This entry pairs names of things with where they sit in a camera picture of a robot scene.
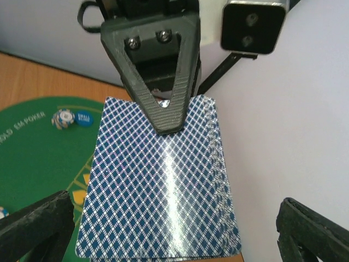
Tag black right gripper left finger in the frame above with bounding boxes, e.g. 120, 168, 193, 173
1, 190, 75, 261

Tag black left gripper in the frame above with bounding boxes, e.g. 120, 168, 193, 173
95, 1, 201, 134

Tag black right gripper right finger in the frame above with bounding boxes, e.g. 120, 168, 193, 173
276, 198, 348, 261

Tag blue card deck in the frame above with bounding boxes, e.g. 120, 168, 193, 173
75, 96, 242, 261

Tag small blue blind button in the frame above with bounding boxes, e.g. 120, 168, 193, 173
75, 110, 94, 127

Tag round green poker mat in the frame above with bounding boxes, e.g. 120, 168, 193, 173
0, 96, 106, 262

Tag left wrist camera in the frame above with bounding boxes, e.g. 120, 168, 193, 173
220, 1, 290, 55

